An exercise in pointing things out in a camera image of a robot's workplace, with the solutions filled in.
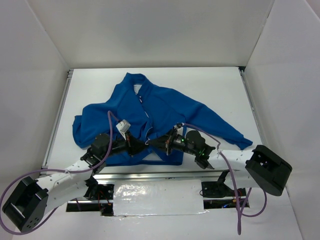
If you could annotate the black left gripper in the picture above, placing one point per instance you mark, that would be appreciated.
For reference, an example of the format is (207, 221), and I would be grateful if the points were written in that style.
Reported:
(129, 144)

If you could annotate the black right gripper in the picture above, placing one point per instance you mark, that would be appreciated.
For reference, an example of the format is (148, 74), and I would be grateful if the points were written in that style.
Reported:
(169, 142)

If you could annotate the blue zip-up fleece jacket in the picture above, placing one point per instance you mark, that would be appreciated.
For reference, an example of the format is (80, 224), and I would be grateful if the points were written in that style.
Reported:
(151, 111)

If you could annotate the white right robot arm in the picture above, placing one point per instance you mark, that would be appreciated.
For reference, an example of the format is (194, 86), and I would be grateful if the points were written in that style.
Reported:
(252, 168)

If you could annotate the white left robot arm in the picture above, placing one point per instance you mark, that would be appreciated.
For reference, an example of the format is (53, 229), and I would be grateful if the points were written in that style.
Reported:
(32, 199)

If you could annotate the white foil-taped front panel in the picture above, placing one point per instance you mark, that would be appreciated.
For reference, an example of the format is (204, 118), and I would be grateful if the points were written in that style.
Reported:
(158, 198)

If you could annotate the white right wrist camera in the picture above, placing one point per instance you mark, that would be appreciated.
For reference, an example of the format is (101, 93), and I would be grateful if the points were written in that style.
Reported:
(181, 128)

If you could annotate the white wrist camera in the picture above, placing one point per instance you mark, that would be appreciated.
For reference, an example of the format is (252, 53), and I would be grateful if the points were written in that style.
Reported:
(122, 127)
(181, 128)

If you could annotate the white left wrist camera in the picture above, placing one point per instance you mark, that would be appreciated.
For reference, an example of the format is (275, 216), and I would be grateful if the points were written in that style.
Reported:
(122, 127)

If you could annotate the aluminium front rail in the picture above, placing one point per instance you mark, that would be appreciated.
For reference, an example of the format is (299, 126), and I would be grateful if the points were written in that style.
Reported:
(150, 176)

